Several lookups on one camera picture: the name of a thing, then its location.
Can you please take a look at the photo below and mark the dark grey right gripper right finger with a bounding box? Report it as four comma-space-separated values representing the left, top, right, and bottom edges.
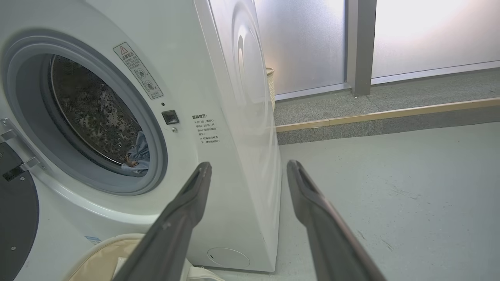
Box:
286, 160, 387, 281

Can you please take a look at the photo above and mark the wooden floor edge strip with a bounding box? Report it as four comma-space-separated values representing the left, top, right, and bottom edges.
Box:
275, 98, 500, 132

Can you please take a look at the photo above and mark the cream canvas laundry basket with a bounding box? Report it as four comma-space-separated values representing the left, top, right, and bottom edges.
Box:
64, 233, 225, 281

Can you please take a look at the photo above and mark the white front-load washing machine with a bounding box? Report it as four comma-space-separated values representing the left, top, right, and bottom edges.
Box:
0, 0, 282, 281

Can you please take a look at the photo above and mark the light blue garment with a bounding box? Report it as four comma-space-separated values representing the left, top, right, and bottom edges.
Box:
121, 131, 150, 174

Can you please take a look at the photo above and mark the woven wicker basket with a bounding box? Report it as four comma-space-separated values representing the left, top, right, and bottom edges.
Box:
266, 67, 275, 112

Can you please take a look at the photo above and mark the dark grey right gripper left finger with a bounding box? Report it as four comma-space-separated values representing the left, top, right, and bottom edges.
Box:
113, 162, 213, 281

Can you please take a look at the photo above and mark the white warning sticker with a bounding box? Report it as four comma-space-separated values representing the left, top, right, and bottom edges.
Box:
113, 42, 164, 100

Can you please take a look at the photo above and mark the grey window frame post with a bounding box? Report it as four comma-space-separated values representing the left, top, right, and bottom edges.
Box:
346, 0, 378, 97

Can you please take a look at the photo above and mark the dark round washer door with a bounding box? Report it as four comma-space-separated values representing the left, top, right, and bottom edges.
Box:
0, 141, 39, 281

